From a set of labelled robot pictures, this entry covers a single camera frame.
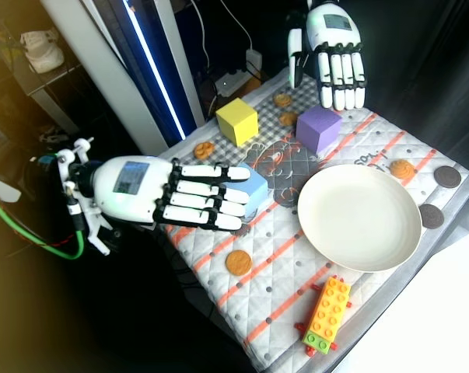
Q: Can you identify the white pillar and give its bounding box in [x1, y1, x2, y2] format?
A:
[39, 0, 170, 156]

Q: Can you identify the white power strip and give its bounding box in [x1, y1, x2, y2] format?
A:
[214, 69, 255, 98]

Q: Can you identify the dark brown round cookie toy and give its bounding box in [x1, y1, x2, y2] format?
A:
[433, 166, 462, 188]
[418, 204, 446, 230]

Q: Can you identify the flat round orange cookie toy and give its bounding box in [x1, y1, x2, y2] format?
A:
[225, 249, 254, 277]

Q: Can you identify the green cable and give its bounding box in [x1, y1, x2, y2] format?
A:
[0, 175, 85, 261]

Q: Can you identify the light blue foam cube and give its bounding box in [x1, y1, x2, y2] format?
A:
[236, 162, 269, 221]

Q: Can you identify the grey quilt with bear print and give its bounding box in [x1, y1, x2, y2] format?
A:
[156, 66, 469, 368]

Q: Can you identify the black and white shoe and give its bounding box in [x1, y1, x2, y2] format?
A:
[38, 124, 70, 151]

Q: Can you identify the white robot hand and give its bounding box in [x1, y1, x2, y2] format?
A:
[91, 155, 252, 233]
[287, 0, 368, 111]

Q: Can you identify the yellow foam cube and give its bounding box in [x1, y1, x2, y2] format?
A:
[215, 97, 259, 148]

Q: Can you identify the white plug adapter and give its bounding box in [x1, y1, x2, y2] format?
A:
[244, 48, 263, 73]

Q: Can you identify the cream round plate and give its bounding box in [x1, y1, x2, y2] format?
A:
[296, 163, 423, 274]

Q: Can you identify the purple foam cube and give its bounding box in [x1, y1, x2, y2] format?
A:
[295, 104, 343, 155]

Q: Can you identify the blue lit panel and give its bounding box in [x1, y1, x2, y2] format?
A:
[101, 0, 205, 144]

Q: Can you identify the white cable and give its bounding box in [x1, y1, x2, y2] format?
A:
[218, 0, 255, 51]
[189, 0, 212, 71]

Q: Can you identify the orange and green brick toy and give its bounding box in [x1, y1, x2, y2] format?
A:
[294, 274, 354, 357]

